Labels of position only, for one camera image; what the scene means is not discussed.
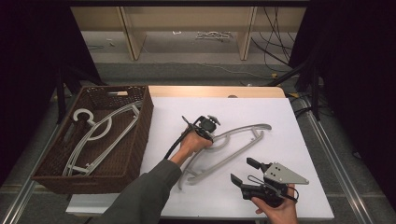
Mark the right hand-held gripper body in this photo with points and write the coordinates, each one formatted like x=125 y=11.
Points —
x=281 y=175

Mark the small wooden basket tag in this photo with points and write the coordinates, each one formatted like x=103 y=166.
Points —
x=118 y=93

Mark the grey plastic clothes hanger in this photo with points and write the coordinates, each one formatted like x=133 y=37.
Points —
x=102 y=133
x=230 y=155

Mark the beige wooden shelf unit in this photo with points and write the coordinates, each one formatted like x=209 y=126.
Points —
x=186 y=21

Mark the person's right hand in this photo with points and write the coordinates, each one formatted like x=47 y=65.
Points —
x=283 y=214

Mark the metal floor rail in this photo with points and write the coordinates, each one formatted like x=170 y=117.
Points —
x=18 y=199
x=336 y=155

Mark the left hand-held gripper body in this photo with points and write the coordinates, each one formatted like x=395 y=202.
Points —
x=207 y=125

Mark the black metal stand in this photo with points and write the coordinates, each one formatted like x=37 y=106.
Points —
x=314 y=93
x=62 y=93

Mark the person's left hand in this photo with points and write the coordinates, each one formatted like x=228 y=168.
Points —
x=194 y=143

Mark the small white floor tag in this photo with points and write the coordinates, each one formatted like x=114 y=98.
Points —
x=176 y=32

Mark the brown woven basket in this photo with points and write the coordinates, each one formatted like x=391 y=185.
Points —
x=124 y=155

